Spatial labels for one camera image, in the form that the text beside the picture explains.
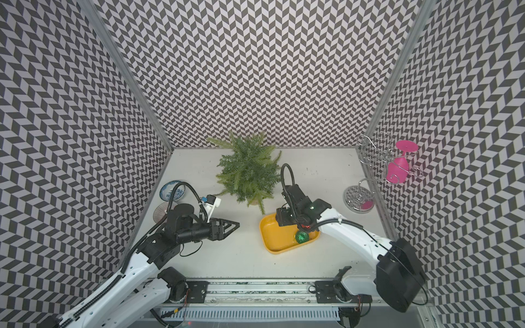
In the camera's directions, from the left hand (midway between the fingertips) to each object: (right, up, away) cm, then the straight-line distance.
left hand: (234, 228), depth 71 cm
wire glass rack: (+70, +24, +34) cm, 81 cm away
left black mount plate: (-14, -23, +1) cm, 27 cm away
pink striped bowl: (-37, +2, +20) cm, 42 cm away
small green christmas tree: (+5, +21, +7) cm, 22 cm away
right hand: (+18, 0, +10) cm, 20 cm away
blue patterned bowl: (-37, +10, +25) cm, 46 cm away
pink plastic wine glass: (+62, +20, +7) cm, 66 cm away
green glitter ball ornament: (+25, -7, +10) cm, 28 cm away
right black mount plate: (+34, -24, +2) cm, 41 cm away
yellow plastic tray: (+16, -8, +10) cm, 20 cm away
